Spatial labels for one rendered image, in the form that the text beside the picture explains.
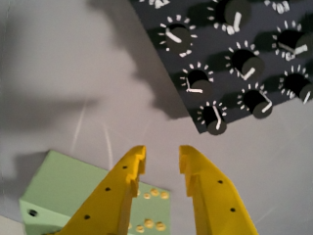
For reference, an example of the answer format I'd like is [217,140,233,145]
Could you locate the black knob box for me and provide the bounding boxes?
[131,0,313,136]

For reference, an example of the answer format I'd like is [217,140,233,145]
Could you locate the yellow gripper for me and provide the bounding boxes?
[57,145,258,235]

